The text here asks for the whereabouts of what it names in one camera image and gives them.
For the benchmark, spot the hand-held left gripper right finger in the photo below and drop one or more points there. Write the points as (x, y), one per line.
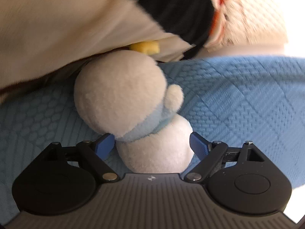
(199, 145)

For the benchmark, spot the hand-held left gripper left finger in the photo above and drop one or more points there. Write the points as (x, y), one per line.
(104, 145)

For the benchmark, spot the white and blue plush toy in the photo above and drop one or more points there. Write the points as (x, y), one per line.
(119, 93)

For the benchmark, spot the blue textured chair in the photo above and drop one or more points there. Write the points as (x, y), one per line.
(238, 100)

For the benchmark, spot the red black cream striped blanket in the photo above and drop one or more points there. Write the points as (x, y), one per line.
(83, 23)

